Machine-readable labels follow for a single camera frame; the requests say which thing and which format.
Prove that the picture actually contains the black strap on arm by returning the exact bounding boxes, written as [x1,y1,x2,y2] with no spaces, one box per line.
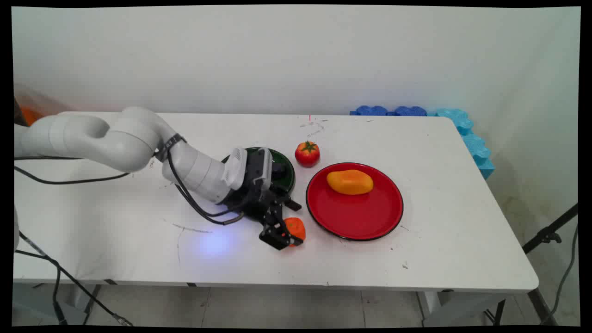
[155,134,187,163]

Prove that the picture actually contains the yellow orange toy mango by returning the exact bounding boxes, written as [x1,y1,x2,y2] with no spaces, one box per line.
[327,169,374,196]

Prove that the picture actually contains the black tripod stand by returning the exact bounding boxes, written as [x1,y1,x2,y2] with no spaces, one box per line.
[522,203,580,255]

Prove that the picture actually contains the thin dark hanging cable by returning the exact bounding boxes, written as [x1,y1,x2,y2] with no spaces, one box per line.
[540,223,580,325]

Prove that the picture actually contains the red toy tomato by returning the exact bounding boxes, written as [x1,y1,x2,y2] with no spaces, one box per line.
[295,141,321,168]

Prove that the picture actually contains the dark blue foam piece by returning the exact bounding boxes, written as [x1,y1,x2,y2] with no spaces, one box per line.
[388,106,427,117]
[350,105,389,117]

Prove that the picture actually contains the cyan foam piece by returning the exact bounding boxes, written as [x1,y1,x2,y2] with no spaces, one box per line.
[462,133,496,180]
[428,108,475,136]

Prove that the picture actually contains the dark green round plate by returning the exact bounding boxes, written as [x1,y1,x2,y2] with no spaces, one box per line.
[221,147,296,195]

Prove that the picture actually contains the black metal table leg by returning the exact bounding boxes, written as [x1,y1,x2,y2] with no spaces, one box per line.
[527,288,560,325]

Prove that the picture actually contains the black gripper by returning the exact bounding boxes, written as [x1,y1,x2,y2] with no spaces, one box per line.
[228,182,304,251]

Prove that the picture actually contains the small orange toy tangerine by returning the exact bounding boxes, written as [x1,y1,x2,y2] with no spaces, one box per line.
[283,217,306,247]

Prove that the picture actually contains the black cable at arm base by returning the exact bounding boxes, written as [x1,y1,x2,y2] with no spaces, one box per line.
[14,156,131,185]

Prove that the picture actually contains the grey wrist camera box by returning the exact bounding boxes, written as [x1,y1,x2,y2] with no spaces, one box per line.
[248,147,274,190]

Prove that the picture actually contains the red round plate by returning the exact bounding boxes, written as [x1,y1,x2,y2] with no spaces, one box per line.
[305,162,404,242]

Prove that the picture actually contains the black cable with metal plug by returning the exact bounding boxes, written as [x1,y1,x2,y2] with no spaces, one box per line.
[14,231,135,327]

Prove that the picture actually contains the translucent orange plastic object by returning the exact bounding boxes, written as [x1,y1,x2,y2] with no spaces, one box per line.
[14,83,63,127]

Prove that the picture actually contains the black cable along robot wrist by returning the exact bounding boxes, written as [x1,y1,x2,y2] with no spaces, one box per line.
[162,147,246,226]

